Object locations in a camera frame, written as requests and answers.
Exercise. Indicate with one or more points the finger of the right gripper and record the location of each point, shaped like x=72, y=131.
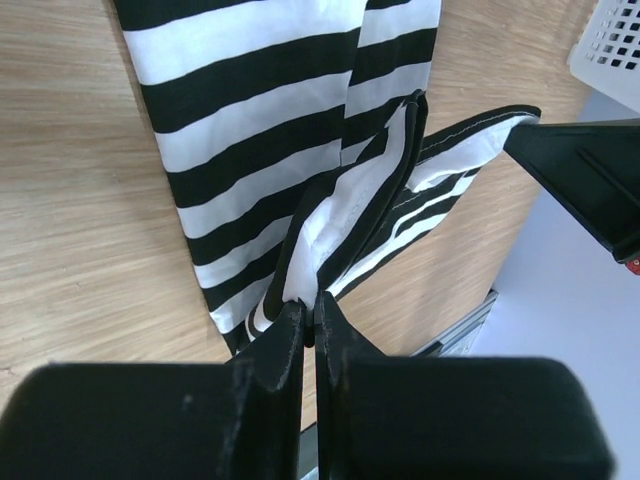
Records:
x=592, y=170

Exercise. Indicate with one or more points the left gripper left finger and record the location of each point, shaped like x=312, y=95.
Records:
x=236, y=420

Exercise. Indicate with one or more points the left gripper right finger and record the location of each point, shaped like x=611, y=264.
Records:
x=395, y=417

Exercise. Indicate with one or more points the black white striped tank top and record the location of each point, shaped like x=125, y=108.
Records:
x=292, y=136

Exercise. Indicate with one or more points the white plastic basket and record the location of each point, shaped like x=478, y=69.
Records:
x=606, y=57

